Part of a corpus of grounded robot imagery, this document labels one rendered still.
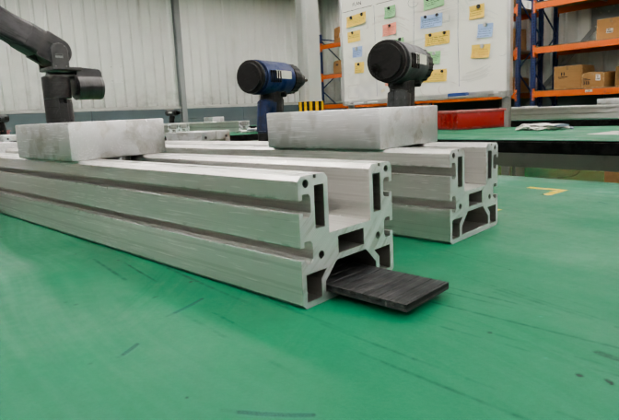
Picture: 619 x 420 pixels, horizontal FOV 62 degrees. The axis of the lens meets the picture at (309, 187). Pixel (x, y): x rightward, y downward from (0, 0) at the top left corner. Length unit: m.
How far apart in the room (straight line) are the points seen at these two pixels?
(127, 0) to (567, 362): 13.03
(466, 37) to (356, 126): 3.16
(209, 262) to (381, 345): 0.17
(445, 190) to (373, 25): 3.74
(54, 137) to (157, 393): 0.40
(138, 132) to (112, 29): 12.29
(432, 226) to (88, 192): 0.34
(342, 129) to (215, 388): 0.33
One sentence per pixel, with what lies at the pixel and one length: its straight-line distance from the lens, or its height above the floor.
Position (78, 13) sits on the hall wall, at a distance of 12.73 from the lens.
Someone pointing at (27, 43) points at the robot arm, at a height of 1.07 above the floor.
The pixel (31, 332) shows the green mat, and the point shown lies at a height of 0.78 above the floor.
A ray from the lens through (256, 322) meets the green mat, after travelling 0.32.
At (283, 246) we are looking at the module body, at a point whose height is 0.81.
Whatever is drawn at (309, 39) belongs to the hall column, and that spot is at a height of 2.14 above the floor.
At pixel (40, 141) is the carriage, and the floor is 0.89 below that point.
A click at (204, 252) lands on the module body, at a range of 0.40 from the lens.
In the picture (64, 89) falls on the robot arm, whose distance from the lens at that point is 1.26.
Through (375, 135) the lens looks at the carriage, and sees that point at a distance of 0.50.
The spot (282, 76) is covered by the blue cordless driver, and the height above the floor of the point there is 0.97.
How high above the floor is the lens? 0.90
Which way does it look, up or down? 8 degrees down
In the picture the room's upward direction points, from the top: 3 degrees counter-clockwise
